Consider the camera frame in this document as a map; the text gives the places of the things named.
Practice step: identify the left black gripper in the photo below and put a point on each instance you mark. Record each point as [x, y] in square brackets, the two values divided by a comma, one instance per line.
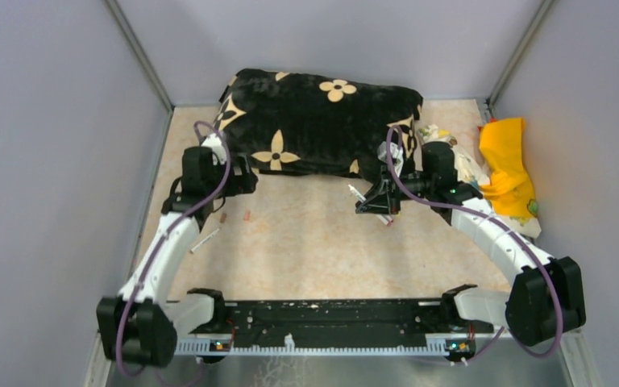
[243, 181]

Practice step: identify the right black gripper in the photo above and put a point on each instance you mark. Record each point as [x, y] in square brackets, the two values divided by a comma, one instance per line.
[382, 196]

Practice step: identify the white pen brown cap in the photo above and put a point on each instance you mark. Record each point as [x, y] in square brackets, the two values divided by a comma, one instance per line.
[206, 239]

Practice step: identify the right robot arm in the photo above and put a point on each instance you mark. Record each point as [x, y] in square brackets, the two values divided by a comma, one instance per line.
[546, 296]

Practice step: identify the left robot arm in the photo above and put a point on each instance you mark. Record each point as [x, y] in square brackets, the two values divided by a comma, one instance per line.
[139, 325]

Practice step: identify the black floral pillow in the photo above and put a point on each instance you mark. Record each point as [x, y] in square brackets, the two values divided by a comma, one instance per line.
[303, 124]

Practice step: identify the white patterned cloth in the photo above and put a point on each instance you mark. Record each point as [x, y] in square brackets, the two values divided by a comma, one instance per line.
[468, 168]

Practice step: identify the yellow cloth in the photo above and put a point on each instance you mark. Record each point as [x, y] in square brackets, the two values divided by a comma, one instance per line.
[510, 189]

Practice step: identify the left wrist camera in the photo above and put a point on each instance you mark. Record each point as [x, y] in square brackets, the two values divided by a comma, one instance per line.
[214, 143]

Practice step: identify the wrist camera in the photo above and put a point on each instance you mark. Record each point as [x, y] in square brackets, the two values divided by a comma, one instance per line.
[393, 152]
[214, 143]

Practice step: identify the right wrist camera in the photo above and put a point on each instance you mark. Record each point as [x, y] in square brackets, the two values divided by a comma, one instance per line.
[393, 152]

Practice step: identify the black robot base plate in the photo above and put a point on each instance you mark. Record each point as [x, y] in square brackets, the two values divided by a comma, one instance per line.
[337, 323]

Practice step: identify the aluminium frame rail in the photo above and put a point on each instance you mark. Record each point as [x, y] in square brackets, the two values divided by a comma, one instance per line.
[447, 360]

